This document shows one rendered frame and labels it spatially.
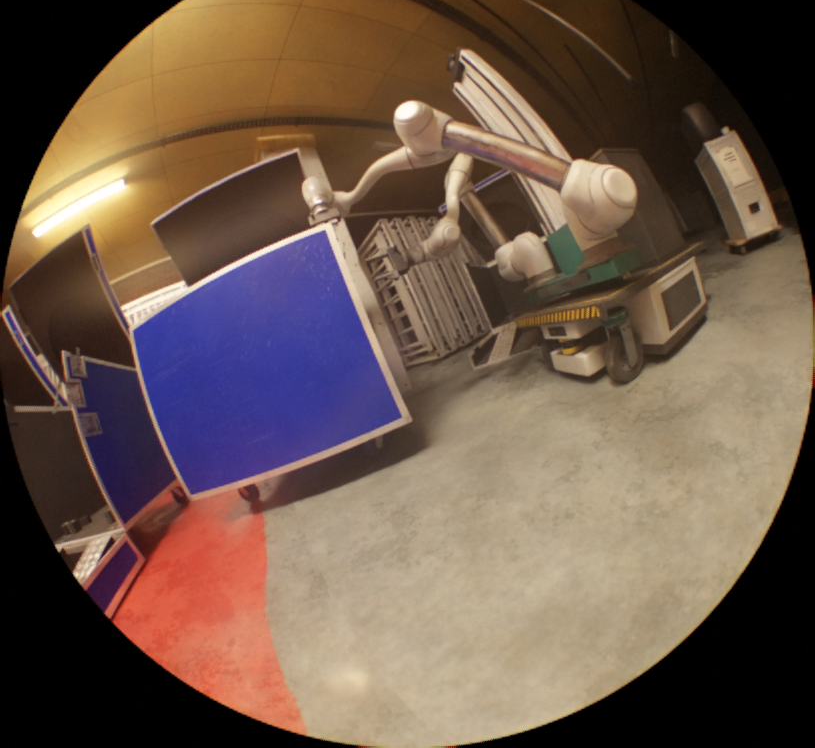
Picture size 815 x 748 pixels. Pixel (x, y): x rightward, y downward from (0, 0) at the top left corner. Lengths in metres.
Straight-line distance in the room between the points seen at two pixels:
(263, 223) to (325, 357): 1.18
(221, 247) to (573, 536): 2.10
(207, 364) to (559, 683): 1.20
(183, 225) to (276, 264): 1.02
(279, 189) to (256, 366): 1.13
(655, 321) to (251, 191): 2.03
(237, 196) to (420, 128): 1.22
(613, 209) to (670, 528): 0.67
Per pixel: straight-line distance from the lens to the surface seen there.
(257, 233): 1.89
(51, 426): 2.43
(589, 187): 0.76
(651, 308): 1.01
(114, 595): 1.27
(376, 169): 1.12
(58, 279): 2.22
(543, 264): 1.31
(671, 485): 0.61
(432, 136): 0.86
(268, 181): 1.74
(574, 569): 0.51
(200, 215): 1.84
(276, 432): 0.99
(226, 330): 1.04
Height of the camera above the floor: 0.44
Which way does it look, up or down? level
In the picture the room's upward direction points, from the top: 23 degrees counter-clockwise
